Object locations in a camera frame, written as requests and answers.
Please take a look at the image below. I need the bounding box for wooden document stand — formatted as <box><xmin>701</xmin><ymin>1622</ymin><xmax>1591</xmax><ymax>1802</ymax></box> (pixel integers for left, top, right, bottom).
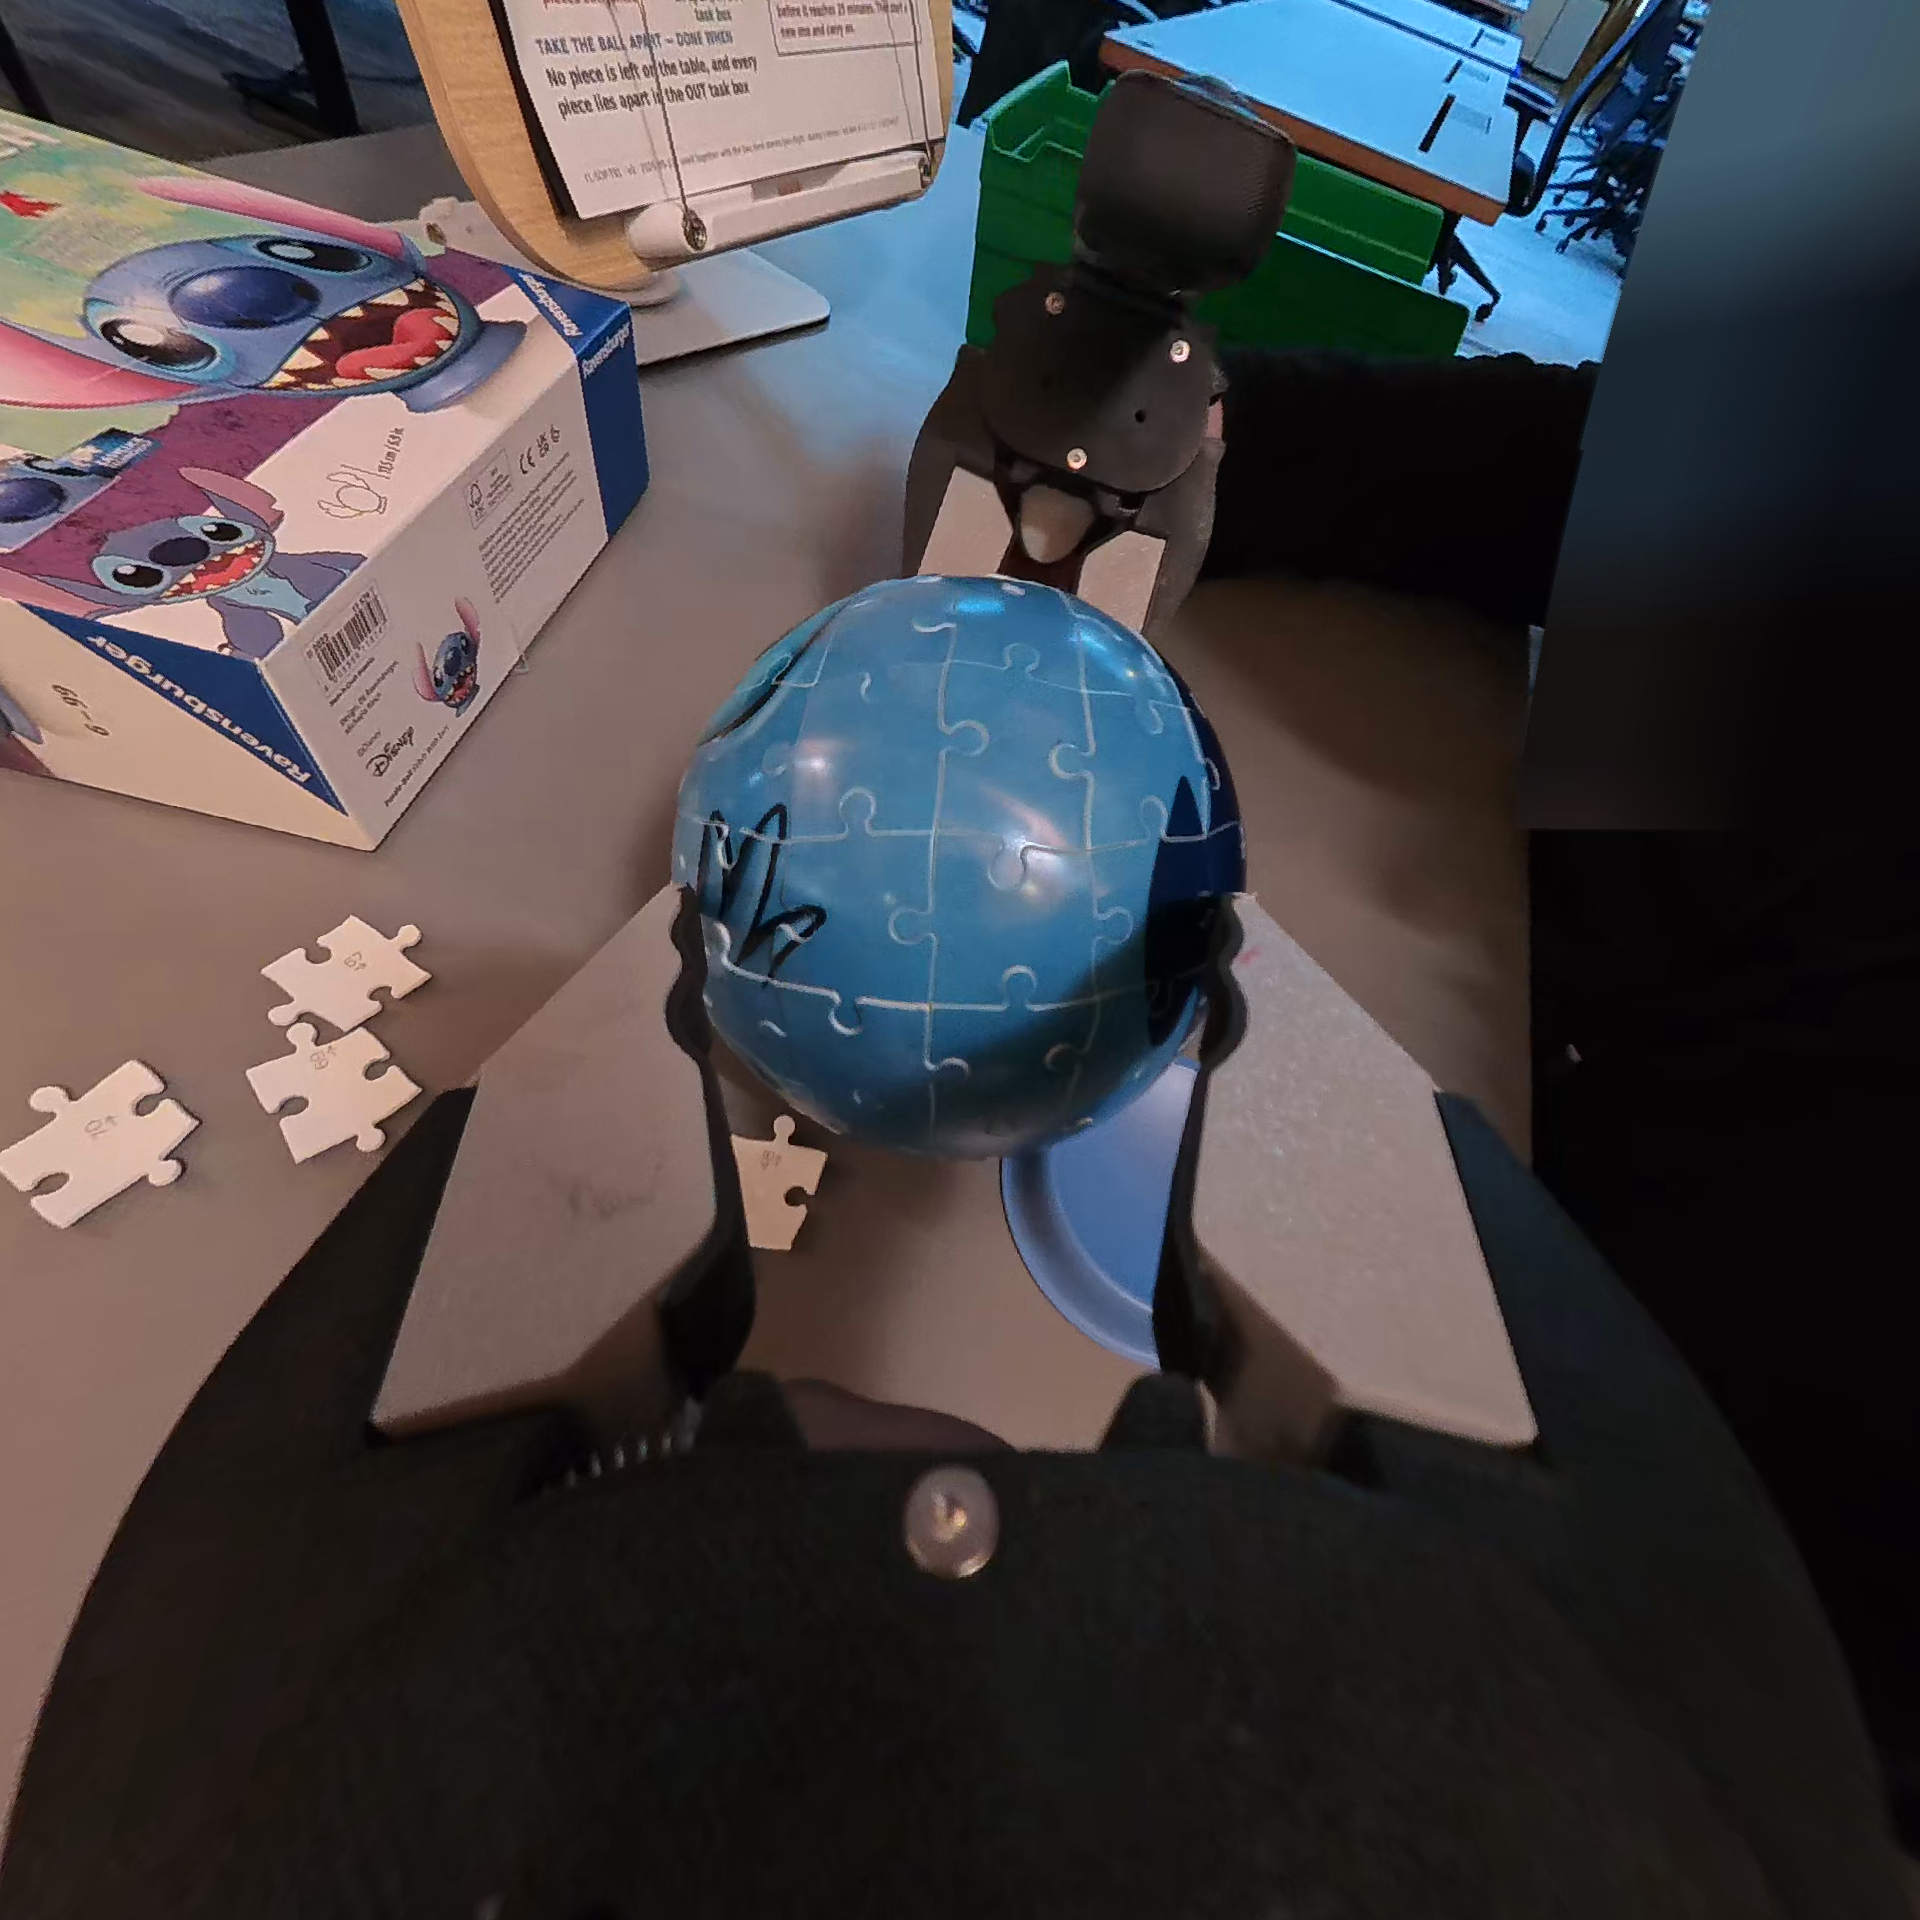
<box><xmin>393</xmin><ymin>0</ymin><xmax>959</xmax><ymax>365</ymax></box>

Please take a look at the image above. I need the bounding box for white puzzle piece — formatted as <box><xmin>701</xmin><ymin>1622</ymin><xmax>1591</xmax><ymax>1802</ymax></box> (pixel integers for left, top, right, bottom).
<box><xmin>0</xmin><ymin>1061</ymin><xmax>204</xmax><ymax>1233</ymax></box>
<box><xmin>244</xmin><ymin>1025</ymin><xmax>425</xmax><ymax>1163</ymax></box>
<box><xmin>265</xmin><ymin>915</ymin><xmax>435</xmax><ymax>1033</ymax></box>
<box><xmin>731</xmin><ymin>1112</ymin><xmax>831</xmax><ymax>1254</ymax></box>

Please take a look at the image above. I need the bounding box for green plastic bin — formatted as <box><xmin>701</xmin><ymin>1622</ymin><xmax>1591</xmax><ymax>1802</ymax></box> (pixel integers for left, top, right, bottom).
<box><xmin>970</xmin><ymin>63</ymin><xmax>1472</xmax><ymax>362</ymax></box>

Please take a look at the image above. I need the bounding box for blue puzzle ball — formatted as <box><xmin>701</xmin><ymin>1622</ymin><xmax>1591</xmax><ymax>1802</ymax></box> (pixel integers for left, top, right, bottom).
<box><xmin>672</xmin><ymin>576</ymin><xmax>1250</xmax><ymax>1160</ymax></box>

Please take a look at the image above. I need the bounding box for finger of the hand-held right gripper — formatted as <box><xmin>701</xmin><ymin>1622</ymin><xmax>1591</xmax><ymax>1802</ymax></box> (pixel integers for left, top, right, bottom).
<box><xmin>1081</xmin><ymin>523</ymin><xmax>1179</xmax><ymax>634</ymax></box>
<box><xmin>914</xmin><ymin>471</ymin><xmax>1036</xmax><ymax>585</ymax></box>

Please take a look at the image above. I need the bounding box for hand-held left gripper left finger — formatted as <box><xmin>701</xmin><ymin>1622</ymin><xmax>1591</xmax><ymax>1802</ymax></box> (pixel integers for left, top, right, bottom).
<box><xmin>372</xmin><ymin>885</ymin><xmax>756</xmax><ymax>1433</ymax></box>

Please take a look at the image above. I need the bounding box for black office chair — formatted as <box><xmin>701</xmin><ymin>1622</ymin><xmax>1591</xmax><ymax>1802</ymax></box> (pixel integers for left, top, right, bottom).
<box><xmin>1508</xmin><ymin>0</ymin><xmax>1690</xmax><ymax>251</ymax></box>

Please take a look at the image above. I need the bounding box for colourful cartoon puzzle box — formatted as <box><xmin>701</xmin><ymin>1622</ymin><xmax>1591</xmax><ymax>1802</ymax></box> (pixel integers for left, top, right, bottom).
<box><xmin>0</xmin><ymin>114</ymin><xmax>651</xmax><ymax>857</ymax></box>

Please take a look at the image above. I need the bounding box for blue plastic ball stand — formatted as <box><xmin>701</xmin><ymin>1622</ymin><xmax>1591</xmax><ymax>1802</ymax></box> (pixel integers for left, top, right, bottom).
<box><xmin>999</xmin><ymin>1058</ymin><xmax>1203</xmax><ymax>1366</ymax></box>

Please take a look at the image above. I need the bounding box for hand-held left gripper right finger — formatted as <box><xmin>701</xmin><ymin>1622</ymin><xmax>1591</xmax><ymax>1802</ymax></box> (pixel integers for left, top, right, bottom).
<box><xmin>1153</xmin><ymin>898</ymin><xmax>1539</xmax><ymax>1454</ymax></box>

